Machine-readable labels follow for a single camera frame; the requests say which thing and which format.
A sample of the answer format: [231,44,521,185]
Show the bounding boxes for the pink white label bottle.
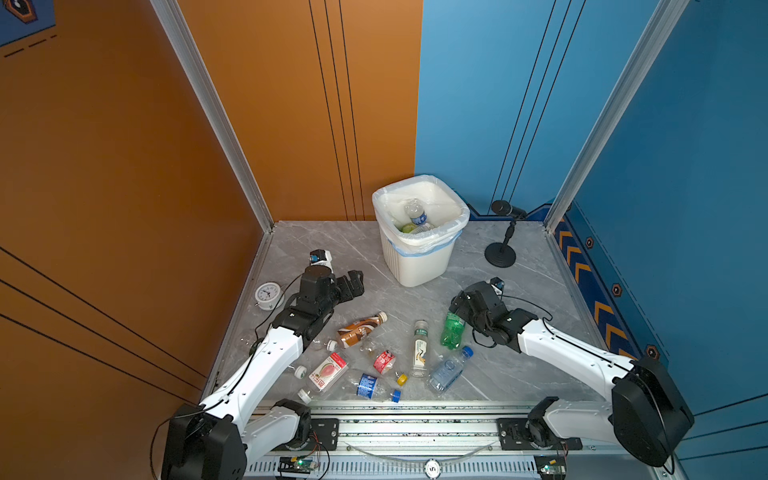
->
[297,353,349,404]

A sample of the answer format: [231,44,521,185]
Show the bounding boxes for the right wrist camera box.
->
[489,277,505,296]

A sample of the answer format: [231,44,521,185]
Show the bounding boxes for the clear water bottle blue cap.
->
[427,346,474,393]

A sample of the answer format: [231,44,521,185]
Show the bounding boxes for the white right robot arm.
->
[449,277,695,467]

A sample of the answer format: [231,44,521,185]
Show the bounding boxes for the crushed bottle blue label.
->
[350,373,402,403]

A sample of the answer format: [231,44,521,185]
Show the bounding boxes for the white green label tea bottle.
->
[411,320,428,377]

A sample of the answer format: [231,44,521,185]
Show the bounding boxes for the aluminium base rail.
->
[179,398,679,480]

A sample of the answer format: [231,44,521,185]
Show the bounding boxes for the clear bottle blue pepsi label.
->
[404,198,427,229]

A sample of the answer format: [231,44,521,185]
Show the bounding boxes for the green sprite bottle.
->
[440,312,466,350]

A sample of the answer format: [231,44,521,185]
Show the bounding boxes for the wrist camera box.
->
[489,277,505,296]
[309,249,333,270]

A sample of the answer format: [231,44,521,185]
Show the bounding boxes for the white ribbed trash bin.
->
[372,175,470,287]

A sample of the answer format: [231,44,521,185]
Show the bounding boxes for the brown coffee drink bottle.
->
[337,311,388,348]

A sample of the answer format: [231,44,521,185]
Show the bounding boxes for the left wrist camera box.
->
[309,249,333,270]

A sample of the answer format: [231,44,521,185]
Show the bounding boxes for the crushed bottle red label yellow cap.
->
[373,349,409,386]

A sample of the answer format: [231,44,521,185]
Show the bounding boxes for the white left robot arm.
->
[149,263,365,479]

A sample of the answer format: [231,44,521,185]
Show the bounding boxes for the aluminium frame post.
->
[544,0,689,234]
[150,0,274,234]

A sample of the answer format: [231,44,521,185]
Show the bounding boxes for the aluminium frame post left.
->
[150,0,274,234]

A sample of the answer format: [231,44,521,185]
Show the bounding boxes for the aluminium frame post right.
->
[544,0,689,234]

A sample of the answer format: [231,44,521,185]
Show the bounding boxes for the black microphone desk stand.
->
[484,199,528,268]

